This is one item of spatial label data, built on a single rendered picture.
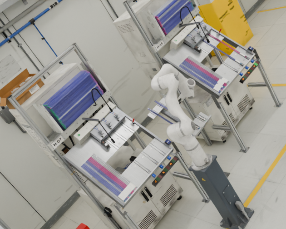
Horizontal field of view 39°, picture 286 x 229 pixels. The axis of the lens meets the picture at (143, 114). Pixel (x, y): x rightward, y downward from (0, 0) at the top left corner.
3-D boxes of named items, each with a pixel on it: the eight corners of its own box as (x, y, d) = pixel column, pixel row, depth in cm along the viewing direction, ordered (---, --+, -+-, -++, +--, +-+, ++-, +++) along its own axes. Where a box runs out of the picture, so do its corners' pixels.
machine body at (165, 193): (186, 195, 422) (157, 151, 396) (144, 248, 392) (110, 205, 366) (148, 183, 474) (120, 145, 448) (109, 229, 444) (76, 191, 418)
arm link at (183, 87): (179, 83, 327) (197, 97, 350) (177, 67, 334) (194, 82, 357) (170, 87, 331) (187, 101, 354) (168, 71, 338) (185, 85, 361)
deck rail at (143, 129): (173, 151, 372) (173, 148, 366) (171, 152, 371) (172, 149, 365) (114, 109, 394) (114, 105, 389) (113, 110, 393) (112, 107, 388)
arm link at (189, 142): (197, 148, 315) (183, 126, 306) (176, 154, 324) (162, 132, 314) (199, 139, 325) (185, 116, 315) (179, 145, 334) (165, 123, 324)
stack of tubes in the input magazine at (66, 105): (104, 92, 374) (88, 69, 363) (65, 129, 352) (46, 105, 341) (97, 92, 384) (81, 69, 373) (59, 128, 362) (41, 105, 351)
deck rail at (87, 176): (125, 206, 343) (125, 204, 337) (123, 208, 342) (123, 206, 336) (64, 157, 365) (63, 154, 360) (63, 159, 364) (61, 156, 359)
